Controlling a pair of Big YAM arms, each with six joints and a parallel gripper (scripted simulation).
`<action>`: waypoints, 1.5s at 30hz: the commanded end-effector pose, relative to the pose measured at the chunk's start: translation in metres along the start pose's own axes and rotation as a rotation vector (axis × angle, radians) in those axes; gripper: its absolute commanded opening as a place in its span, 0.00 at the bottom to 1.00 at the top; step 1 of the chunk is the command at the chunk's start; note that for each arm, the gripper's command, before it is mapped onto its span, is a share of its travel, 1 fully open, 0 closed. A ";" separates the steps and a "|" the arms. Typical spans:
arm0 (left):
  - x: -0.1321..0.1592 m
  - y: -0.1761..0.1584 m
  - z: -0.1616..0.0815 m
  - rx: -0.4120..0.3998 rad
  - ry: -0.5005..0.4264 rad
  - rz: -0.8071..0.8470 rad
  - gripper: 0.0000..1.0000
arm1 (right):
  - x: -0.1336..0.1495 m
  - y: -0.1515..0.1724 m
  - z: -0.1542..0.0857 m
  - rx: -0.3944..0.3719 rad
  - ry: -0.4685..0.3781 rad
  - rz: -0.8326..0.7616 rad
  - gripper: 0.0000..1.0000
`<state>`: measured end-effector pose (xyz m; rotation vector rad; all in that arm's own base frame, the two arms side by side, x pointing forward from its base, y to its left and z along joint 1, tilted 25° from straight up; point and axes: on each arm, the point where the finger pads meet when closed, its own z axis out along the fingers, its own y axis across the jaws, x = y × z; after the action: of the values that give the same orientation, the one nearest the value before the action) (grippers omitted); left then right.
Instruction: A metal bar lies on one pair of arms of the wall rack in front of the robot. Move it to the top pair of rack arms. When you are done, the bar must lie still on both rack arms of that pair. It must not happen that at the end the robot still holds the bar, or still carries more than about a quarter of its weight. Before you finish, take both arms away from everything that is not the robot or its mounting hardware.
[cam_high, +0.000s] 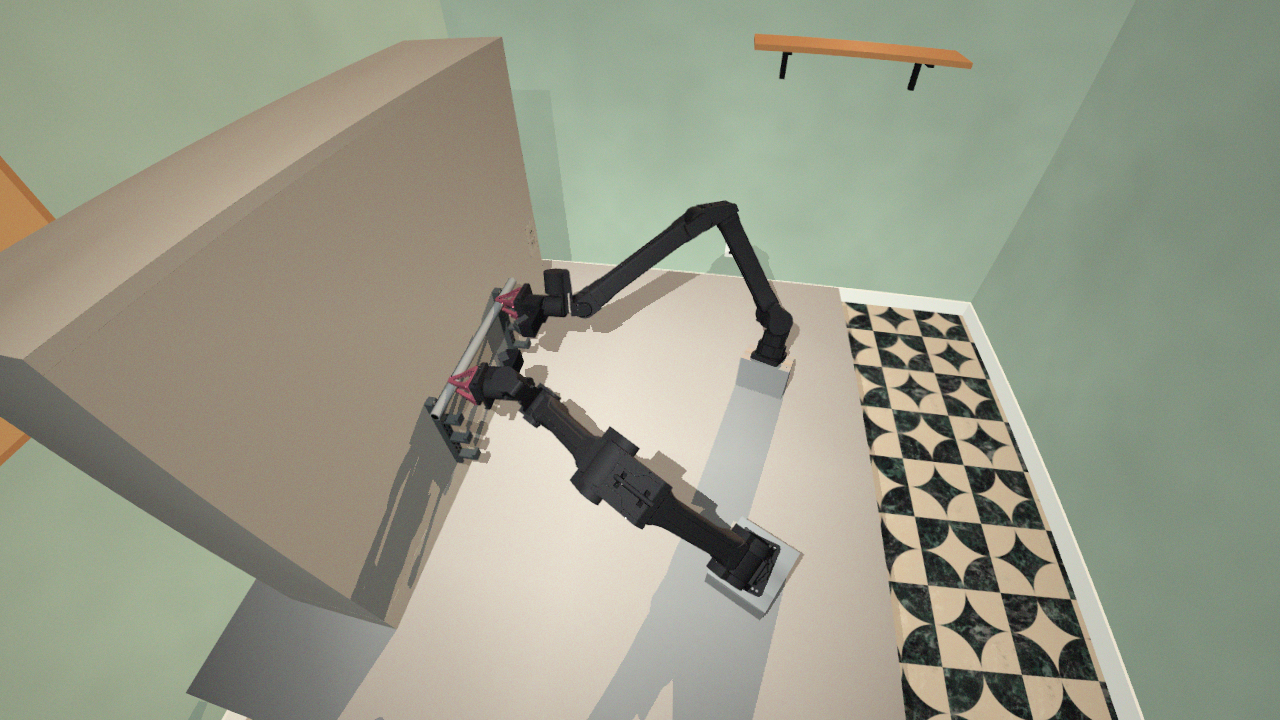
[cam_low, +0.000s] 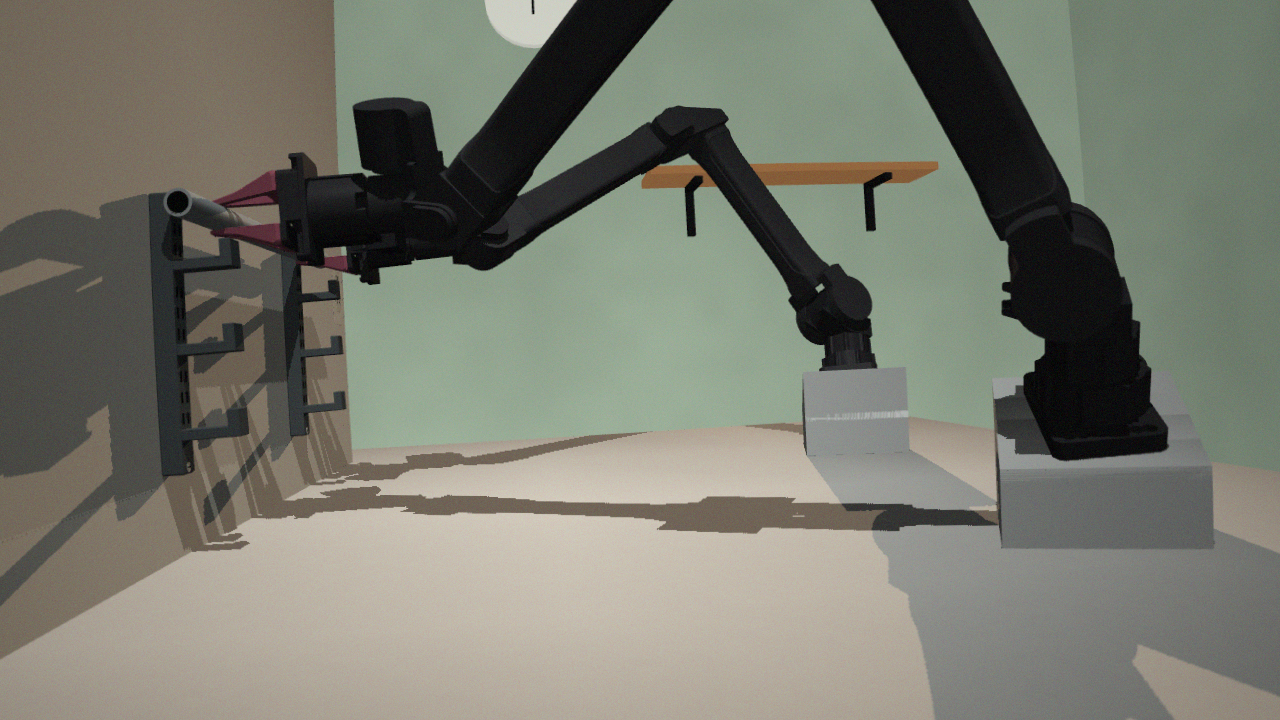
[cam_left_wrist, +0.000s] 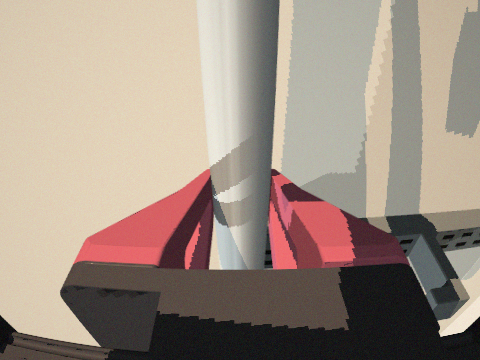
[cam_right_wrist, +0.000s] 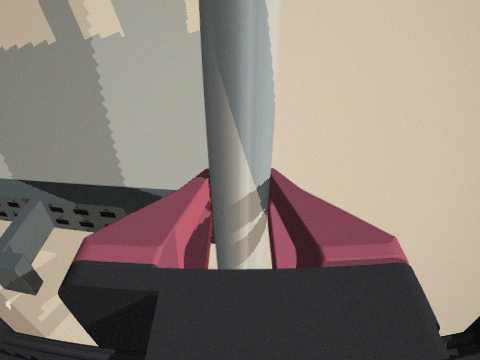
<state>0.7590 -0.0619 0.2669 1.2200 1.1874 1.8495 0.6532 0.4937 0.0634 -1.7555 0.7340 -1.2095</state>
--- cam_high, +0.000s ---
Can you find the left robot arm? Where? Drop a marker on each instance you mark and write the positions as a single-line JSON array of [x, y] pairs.
[[603, 475]]

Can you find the tan wall panel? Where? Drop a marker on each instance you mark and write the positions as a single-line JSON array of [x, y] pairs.
[[240, 338]]

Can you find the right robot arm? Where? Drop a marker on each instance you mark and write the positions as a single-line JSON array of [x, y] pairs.
[[778, 322]]

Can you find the dark grey wall rack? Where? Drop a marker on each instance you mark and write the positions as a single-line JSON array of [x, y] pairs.
[[452, 438]]

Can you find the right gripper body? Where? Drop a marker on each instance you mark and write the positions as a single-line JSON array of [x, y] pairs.
[[521, 296]]

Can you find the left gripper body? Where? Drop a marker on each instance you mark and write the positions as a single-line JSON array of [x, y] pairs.
[[482, 388]]

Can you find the grey metal bar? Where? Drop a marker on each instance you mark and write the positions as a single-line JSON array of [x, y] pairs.
[[470, 353]]

